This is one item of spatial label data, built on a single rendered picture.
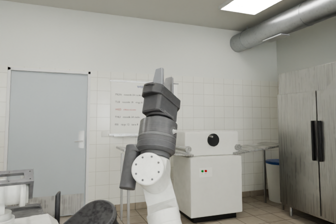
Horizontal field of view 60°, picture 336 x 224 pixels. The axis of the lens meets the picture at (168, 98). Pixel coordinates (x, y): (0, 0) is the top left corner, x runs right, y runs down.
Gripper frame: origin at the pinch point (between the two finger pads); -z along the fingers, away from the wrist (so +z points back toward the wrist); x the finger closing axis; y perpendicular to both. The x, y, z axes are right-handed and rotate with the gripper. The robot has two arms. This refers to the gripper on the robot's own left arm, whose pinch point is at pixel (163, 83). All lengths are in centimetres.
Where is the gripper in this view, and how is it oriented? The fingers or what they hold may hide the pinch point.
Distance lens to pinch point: 73.5
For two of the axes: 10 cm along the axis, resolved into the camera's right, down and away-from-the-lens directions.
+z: -0.9, 8.8, -4.6
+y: -8.5, 1.7, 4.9
